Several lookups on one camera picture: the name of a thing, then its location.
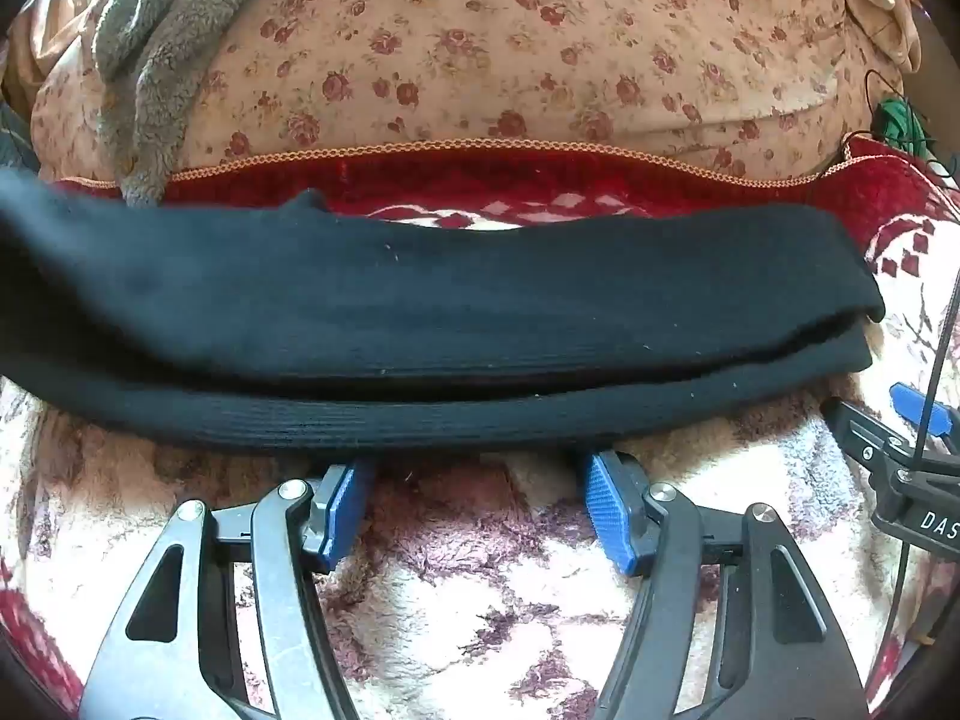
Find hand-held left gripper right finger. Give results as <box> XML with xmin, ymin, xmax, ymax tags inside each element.
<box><xmin>583</xmin><ymin>450</ymin><xmax>878</xmax><ymax>720</ymax></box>

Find green cord bundle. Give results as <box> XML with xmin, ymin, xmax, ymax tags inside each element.
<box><xmin>874</xmin><ymin>94</ymin><xmax>931</xmax><ymax>160</ymax></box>

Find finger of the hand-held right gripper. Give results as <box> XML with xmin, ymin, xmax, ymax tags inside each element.
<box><xmin>821</xmin><ymin>381</ymin><xmax>960</xmax><ymax>482</ymax></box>

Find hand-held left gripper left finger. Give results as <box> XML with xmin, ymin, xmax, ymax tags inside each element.
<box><xmin>79</xmin><ymin>457</ymin><xmax>376</xmax><ymax>720</ymax></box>

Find black pants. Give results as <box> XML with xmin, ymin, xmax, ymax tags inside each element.
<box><xmin>0</xmin><ymin>167</ymin><xmax>887</xmax><ymax>455</ymax></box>

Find red and cream patterned blanket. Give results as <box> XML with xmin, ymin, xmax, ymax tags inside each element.
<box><xmin>0</xmin><ymin>136</ymin><xmax>960</xmax><ymax>720</ymax></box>

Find black cable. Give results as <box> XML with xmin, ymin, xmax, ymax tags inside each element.
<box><xmin>889</xmin><ymin>292</ymin><xmax>960</xmax><ymax>661</ymax></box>

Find beige floral quilt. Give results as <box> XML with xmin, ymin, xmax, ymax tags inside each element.
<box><xmin>30</xmin><ymin>0</ymin><xmax>908</xmax><ymax>192</ymax></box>

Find peach satin cloth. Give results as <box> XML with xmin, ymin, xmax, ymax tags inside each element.
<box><xmin>6</xmin><ymin>0</ymin><xmax>155</xmax><ymax>110</ymax></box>

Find grey fleece cloth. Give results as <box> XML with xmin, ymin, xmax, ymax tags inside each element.
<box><xmin>94</xmin><ymin>0</ymin><xmax>301</xmax><ymax>207</ymax></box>

